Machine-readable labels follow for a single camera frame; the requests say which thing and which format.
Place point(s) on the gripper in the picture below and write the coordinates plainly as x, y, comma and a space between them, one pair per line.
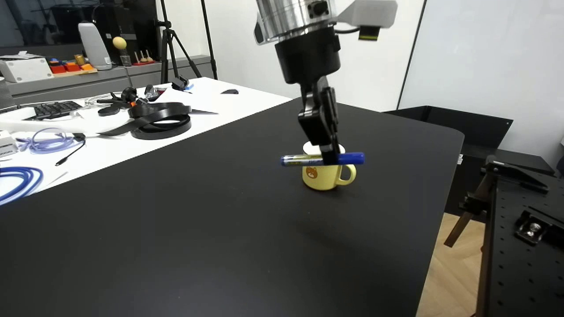
308, 55

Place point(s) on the blue marker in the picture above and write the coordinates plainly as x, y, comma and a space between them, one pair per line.
348, 159

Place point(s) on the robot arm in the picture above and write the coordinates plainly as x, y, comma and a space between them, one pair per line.
288, 15

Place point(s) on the yellow mug with bear print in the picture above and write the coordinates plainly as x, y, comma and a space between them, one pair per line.
324, 177

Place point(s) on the black computer mouse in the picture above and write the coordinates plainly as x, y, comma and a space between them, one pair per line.
229, 91

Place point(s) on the black stand pole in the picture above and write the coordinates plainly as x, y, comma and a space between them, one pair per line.
209, 39

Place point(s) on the small black clamp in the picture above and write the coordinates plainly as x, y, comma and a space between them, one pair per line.
180, 82

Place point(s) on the wooden peg toy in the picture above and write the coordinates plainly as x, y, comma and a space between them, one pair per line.
143, 59

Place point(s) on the black mini tripod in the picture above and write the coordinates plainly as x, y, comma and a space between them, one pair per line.
128, 94

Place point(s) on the yellow ball on stand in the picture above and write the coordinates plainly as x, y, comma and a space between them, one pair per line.
119, 43

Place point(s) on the white table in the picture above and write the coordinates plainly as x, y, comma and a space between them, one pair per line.
132, 152

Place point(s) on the white rounded appliance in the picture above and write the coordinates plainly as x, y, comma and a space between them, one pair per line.
94, 46

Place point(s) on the grey counter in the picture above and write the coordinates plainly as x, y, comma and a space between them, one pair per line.
88, 81

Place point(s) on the black clamp with brown leg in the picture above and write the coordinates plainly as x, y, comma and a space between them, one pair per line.
513, 172

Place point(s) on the orange toy block set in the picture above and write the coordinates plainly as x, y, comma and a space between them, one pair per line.
70, 67

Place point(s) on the black keyboard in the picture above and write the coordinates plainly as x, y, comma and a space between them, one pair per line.
57, 108

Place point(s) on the window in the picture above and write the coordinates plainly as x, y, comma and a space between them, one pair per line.
39, 20

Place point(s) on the white flat box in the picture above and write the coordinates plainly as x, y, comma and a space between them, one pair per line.
24, 68

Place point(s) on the black mounting plate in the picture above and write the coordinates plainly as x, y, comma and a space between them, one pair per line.
534, 229

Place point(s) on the black perforated bench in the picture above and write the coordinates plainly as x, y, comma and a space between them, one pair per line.
524, 273

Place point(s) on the small white box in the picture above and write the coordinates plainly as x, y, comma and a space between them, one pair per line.
6, 143

